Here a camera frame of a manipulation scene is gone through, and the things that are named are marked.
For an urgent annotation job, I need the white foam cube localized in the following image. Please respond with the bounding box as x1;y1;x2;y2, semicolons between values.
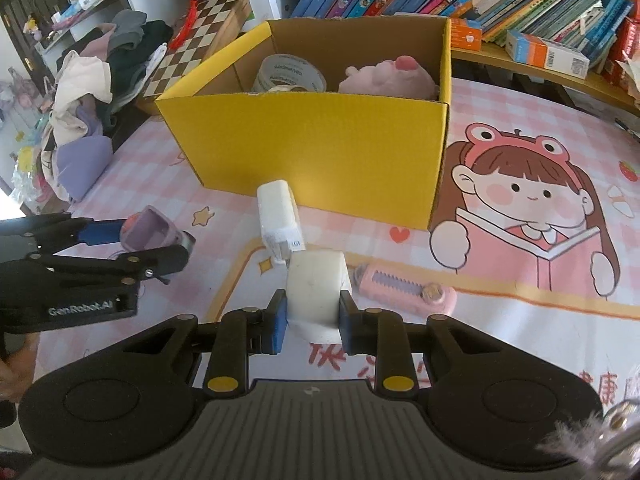
285;249;352;344

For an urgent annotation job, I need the small toy truck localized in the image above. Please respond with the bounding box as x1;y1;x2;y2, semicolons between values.
119;206;195;252

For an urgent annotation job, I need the person's left hand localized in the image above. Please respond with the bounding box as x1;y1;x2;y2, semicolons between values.
0;334;40;403

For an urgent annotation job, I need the white power adapter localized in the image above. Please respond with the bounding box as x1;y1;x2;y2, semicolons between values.
257;180;306;264

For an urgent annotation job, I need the pile of clothes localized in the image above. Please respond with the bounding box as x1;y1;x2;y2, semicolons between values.
39;10;172;203

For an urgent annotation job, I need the yellow cardboard box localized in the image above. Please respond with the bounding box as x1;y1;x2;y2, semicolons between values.
156;14;451;230

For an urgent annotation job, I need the pink plush toy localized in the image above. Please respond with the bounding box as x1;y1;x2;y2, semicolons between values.
338;55;439;101

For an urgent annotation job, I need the clear tape roll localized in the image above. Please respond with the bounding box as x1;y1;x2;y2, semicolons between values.
252;54;326;93

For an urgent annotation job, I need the wooden chess board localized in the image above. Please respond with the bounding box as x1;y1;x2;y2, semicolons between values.
136;0;252;115

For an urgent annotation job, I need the red tassel ornament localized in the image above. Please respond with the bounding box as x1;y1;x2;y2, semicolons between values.
168;0;198;51

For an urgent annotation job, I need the orange white small box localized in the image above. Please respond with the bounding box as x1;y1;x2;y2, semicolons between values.
506;30;590;79

